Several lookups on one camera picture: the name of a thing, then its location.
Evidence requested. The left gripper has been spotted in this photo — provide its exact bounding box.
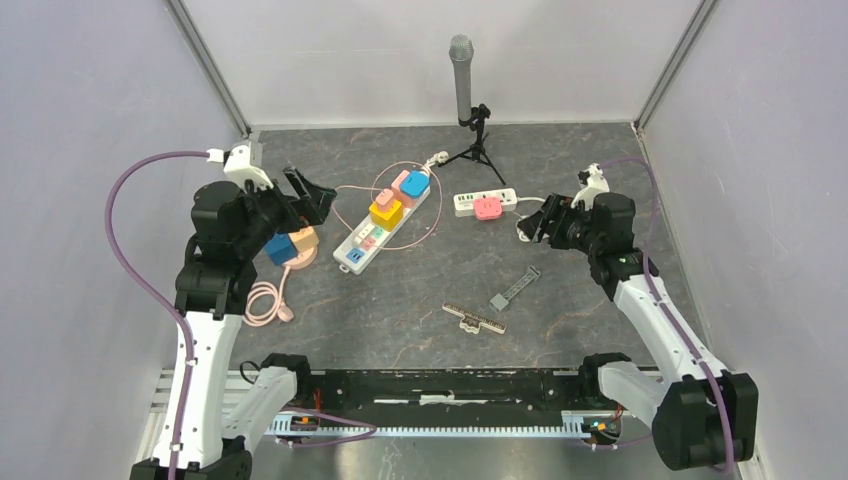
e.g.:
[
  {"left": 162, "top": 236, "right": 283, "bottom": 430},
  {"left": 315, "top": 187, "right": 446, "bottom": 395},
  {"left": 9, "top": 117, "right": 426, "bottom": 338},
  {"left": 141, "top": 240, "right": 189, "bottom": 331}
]
[{"left": 235, "top": 165, "right": 336, "bottom": 256}]

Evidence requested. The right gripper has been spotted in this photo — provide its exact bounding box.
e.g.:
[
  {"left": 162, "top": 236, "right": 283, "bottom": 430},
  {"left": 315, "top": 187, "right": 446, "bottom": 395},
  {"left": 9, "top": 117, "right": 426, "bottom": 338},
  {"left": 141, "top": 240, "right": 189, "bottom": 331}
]
[{"left": 516, "top": 193, "right": 602, "bottom": 257}]

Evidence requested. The pink plug adapter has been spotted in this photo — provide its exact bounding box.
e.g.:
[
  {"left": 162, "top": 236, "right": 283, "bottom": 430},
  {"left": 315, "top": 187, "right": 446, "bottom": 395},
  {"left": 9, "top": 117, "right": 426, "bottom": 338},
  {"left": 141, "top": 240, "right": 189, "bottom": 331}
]
[{"left": 473, "top": 197, "right": 503, "bottom": 221}]

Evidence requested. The small white power strip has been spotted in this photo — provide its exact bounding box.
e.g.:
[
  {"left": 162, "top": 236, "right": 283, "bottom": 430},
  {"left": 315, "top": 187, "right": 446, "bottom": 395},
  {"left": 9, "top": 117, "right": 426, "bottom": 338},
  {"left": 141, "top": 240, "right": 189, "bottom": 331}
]
[{"left": 453, "top": 188, "right": 518, "bottom": 217}]

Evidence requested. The long white power strip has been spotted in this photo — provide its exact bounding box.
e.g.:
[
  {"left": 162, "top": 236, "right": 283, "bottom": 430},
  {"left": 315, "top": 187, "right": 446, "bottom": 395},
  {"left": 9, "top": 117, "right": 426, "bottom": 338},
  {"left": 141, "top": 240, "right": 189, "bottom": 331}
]
[{"left": 333, "top": 187, "right": 430, "bottom": 275}]

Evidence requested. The small pink plug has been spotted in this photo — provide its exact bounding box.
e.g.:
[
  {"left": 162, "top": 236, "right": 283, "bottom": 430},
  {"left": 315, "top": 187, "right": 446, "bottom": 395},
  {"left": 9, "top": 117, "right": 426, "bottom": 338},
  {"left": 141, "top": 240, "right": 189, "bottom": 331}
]
[{"left": 374, "top": 188, "right": 395, "bottom": 211}]

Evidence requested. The yellow cube socket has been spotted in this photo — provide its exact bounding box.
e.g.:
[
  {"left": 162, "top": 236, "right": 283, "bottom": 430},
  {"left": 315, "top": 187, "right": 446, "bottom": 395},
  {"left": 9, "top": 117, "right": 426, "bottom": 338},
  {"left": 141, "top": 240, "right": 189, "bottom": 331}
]
[{"left": 369, "top": 200, "right": 404, "bottom": 232}]

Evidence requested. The blue plug adapter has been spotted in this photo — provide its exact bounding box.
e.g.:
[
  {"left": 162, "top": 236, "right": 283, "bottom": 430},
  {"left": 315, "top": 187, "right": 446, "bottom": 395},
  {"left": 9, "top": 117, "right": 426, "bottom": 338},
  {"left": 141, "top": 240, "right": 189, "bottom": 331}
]
[{"left": 398, "top": 171, "right": 430, "bottom": 200}]

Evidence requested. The pink cube socket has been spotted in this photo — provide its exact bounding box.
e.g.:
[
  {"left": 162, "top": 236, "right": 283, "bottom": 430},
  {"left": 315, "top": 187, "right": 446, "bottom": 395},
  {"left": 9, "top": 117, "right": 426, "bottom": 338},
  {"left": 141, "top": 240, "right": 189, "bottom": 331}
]
[{"left": 391, "top": 169, "right": 410, "bottom": 199}]

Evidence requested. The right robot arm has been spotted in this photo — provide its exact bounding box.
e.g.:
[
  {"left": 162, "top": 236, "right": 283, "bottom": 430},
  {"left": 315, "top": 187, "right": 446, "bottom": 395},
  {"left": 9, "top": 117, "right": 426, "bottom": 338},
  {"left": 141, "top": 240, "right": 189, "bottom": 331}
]
[{"left": 517, "top": 193, "right": 759, "bottom": 471}]

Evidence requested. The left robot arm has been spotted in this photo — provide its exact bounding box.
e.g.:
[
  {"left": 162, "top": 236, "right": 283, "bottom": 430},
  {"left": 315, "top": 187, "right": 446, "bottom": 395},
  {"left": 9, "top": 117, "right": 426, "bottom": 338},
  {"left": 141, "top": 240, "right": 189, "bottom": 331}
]
[{"left": 130, "top": 167, "right": 337, "bottom": 479}]

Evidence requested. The beige cube socket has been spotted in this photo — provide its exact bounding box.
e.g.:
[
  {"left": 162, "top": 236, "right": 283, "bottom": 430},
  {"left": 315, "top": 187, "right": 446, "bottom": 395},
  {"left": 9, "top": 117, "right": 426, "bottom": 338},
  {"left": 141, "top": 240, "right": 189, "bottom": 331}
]
[{"left": 288, "top": 226, "right": 320, "bottom": 253}]

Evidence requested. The dark blue cube socket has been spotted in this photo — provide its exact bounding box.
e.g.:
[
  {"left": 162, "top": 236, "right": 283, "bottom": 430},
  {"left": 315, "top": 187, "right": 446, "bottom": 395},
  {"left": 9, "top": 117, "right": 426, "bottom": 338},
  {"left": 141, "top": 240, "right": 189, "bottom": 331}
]
[{"left": 264, "top": 233, "right": 299, "bottom": 266}]

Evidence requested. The pink round socket base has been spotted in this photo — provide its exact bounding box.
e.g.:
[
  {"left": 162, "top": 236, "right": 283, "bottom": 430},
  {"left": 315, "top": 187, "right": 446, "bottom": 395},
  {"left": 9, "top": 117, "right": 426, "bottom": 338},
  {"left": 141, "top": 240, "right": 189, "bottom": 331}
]
[{"left": 283, "top": 246, "right": 319, "bottom": 270}]

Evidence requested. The black mini tripod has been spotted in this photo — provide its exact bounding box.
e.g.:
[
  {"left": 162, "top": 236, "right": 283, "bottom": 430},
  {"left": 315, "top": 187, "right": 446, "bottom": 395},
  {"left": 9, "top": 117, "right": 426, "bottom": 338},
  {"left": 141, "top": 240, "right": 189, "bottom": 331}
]
[{"left": 437, "top": 103, "right": 507, "bottom": 186}]

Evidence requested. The grey microphone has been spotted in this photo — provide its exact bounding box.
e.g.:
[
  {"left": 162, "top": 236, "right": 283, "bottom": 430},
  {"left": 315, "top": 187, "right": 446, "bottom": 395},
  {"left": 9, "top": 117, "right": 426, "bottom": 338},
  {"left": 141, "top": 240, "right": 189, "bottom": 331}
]
[{"left": 449, "top": 34, "right": 474, "bottom": 126}]

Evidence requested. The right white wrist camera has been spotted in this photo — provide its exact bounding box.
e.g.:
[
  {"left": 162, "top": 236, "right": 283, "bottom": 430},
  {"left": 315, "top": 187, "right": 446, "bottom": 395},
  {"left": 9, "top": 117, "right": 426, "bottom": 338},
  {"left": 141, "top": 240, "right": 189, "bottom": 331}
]
[{"left": 571, "top": 163, "right": 610, "bottom": 211}]

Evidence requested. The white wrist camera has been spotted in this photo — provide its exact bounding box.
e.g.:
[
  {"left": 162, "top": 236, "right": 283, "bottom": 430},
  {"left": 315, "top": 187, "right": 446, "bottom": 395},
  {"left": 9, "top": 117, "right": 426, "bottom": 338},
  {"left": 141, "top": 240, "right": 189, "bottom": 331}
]
[
  {"left": 571, "top": 163, "right": 610, "bottom": 211},
  {"left": 206, "top": 140, "right": 273, "bottom": 191}
]

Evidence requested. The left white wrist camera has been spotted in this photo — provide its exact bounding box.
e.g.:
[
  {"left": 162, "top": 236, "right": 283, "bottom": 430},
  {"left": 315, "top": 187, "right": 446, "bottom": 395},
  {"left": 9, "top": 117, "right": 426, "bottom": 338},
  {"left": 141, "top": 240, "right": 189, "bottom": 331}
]
[{"left": 206, "top": 140, "right": 273, "bottom": 191}]

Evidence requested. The grey plastic bracket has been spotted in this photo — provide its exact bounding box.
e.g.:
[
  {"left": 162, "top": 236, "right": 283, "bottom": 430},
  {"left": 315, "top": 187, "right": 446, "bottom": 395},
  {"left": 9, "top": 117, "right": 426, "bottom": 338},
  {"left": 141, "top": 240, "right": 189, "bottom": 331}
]
[{"left": 489, "top": 266, "right": 541, "bottom": 312}]

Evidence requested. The pink coiled cable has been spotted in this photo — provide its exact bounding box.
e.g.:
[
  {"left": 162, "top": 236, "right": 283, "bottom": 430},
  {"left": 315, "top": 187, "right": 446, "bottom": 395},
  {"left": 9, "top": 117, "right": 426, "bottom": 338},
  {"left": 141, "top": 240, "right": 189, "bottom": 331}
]
[{"left": 243, "top": 264, "right": 295, "bottom": 329}]

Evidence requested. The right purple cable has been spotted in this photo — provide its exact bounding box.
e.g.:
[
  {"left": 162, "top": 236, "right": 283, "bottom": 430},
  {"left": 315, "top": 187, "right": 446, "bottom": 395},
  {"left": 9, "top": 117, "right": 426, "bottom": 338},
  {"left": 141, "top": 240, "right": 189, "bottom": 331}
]
[{"left": 599, "top": 156, "right": 737, "bottom": 473}]

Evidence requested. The purple cable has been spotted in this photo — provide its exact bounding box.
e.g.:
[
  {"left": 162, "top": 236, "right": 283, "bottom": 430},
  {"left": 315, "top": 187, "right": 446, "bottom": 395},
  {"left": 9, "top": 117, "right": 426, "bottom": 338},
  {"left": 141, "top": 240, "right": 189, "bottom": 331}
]
[
  {"left": 104, "top": 150, "right": 212, "bottom": 480},
  {"left": 599, "top": 156, "right": 737, "bottom": 473}
]

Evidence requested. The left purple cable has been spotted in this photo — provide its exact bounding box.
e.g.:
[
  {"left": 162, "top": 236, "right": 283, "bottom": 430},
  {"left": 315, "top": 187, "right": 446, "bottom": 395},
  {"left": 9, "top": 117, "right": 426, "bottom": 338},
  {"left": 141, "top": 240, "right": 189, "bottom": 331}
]
[{"left": 104, "top": 150, "right": 212, "bottom": 480}]

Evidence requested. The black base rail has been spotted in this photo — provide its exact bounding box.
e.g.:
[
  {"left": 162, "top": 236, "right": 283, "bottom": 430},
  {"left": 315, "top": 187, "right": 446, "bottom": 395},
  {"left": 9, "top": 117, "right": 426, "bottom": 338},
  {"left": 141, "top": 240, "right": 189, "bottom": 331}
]
[{"left": 291, "top": 368, "right": 615, "bottom": 428}]

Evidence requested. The slotted cable duct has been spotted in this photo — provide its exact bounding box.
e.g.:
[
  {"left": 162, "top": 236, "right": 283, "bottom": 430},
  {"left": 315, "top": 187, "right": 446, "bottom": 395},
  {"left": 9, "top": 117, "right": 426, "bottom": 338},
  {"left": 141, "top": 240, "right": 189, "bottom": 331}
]
[{"left": 265, "top": 412, "right": 591, "bottom": 440}]

